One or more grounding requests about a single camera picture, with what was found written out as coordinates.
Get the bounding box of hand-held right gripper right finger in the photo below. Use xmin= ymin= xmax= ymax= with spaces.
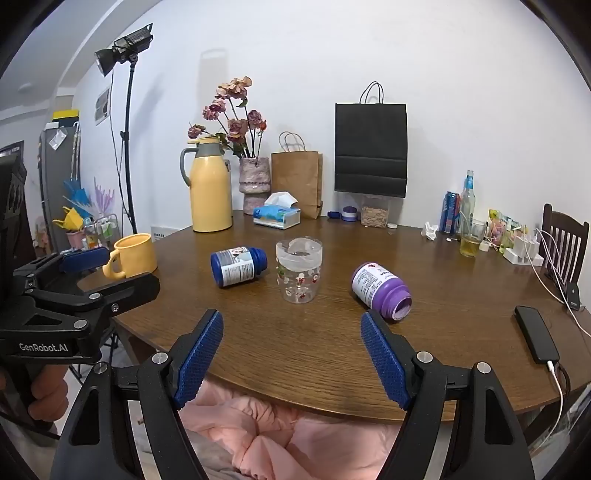
xmin=359 ymin=311 xmax=537 ymax=480

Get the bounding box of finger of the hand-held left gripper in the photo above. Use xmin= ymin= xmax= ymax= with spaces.
xmin=78 ymin=272 xmax=161 ymax=325
xmin=21 ymin=246 xmax=110 ymax=291

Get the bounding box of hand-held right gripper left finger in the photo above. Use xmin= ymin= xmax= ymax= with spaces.
xmin=53 ymin=308 xmax=225 ymax=480

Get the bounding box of clear printed plastic cup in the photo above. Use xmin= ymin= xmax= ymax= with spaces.
xmin=276 ymin=236 xmax=324 ymax=304

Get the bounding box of person's left hand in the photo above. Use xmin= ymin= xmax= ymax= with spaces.
xmin=28 ymin=366 xmax=70 ymax=420

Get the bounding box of yellow mug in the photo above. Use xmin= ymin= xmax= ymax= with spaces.
xmin=102 ymin=233 xmax=158 ymax=280

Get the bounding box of yellow watering can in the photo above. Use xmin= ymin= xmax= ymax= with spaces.
xmin=52 ymin=208 xmax=85 ymax=234

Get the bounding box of blue paper decoration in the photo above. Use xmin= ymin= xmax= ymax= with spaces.
xmin=62 ymin=180 xmax=93 ymax=217

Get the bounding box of purple paper decoration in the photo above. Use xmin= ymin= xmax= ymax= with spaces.
xmin=92 ymin=178 xmax=116 ymax=217

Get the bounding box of purple pill bottle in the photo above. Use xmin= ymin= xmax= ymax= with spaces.
xmin=352 ymin=261 xmax=413 ymax=322

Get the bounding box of grey refrigerator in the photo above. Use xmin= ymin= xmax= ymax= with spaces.
xmin=37 ymin=122 xmax=81 ymax=259

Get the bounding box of blue pill bottle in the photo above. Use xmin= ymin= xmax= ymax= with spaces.
xmin=211 ymin=246 xmax=269 ymax=289

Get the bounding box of pink padded jacket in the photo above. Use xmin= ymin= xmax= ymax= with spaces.
xmin=178 ymin=378 xmax=407 ymax=480

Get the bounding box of black light stand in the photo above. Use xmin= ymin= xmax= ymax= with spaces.
xmin=110 ymin=55 xmax=139 ymax=236

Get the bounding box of yellow thermos jug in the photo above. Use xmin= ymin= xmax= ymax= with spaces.
xmin=180 ymin=136 xmax=233 ymax=233

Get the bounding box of glass of yellow drink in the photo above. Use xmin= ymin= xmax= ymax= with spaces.
xmin=459 ymin=219 xmax=488 ymax=258

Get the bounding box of clear container of grains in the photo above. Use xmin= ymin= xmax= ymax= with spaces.
xmin=360 ymin=194 xmax=390 ymax=228

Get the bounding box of black smartphone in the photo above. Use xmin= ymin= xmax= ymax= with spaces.
xmin=514 ymin=305 xmax=561 ymax=365

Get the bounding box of blue tissue box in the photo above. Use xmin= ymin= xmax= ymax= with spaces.
xmin=253 ymin=191 xmax=302 ymax=230

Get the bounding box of pink textured vase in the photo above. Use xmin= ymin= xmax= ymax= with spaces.
xmin=239 ymin=157 xmax=271 ymax=215

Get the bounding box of blue drink can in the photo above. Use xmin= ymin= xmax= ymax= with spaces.
xmin=438 ymin=191 xmax=462 ymax=234

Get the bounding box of white power strip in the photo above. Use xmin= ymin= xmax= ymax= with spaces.
xmin=503 ymin=231 xmax=544 ymax=266

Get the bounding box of colourful snack bag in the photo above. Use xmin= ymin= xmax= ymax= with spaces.
xmin=488 ymin=209 xmax=527 ymax=250

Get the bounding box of clear glass bottle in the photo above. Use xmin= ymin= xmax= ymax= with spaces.
xmin=459 ymin=170 xmax=477 ymax=236

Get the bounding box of dried flower bouquet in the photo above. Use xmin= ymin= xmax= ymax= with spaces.
xmin=187 ymin=76 xmax=269 ymax=160

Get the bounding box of brown paper bag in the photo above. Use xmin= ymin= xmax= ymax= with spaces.
xmin=271 ymin=131 xmax=324 ymax=220

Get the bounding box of black studio light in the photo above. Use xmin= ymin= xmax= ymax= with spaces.
xmin=95 ymin=23 xmax=154 ymax=77

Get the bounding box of black paper bag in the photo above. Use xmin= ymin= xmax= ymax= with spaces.
xmin=335 ymin=82 xmax=408 ymax=199

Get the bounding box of dark wooden chair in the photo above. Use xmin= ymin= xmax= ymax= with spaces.
xmin=538 ymin=203 xmax=590 ymax=296

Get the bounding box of wire rack with bottles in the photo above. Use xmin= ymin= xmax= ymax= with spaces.
xmin=83 ymin=215 xmax=121 ymax=252

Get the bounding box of white phone charging cable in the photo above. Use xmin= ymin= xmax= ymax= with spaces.
xmin=547 ymin=361 xmax=567 ymax=441

